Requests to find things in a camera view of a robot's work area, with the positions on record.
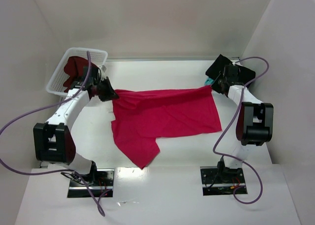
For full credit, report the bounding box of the pink t shirt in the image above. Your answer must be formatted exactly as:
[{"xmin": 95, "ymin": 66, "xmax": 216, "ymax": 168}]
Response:
[{"xmin": 111, "ymin": 86, "xmax": 222, "ymax": 169}]

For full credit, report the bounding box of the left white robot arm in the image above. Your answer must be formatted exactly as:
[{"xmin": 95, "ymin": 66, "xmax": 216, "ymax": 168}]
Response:
[{"xmin": 33, "ymin": 66, "xmax": 119, "ymax": 185}]

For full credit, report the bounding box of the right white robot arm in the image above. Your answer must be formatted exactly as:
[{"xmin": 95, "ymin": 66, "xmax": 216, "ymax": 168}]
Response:
[{"xmin": 203, "ymin": 60, "xmax": 274, "ymax": 185}]

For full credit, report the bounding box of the black folded t shirt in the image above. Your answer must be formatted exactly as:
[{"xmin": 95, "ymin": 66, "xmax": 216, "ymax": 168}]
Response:
[{"xmin": 205, "ymin": 54, "xmax": 256, "ymax": 84}]

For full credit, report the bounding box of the teal folded t shirt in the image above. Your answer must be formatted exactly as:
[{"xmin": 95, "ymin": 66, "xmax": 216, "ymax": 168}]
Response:
[{"xmin": 204, "ymin": 78, "xmax": 214, "ymax": 86}]

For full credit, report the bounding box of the white plastic basket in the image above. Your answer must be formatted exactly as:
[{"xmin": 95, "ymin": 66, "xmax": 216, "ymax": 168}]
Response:
[{"xmin": 46, "ymin": 47, "xmax": 108, "ymax": 97}]

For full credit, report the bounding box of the dark red t shirt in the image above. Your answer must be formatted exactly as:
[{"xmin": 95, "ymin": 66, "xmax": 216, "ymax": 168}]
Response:
[{"xmin": 63, "ymin": 56, "xmax": 88, "ymax": 93}]

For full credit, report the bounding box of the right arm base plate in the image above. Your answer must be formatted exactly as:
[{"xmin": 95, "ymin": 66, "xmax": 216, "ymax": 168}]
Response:
[{"xmin": 200, "ymin": 166, "xmax": 247, "ymax": 196}]

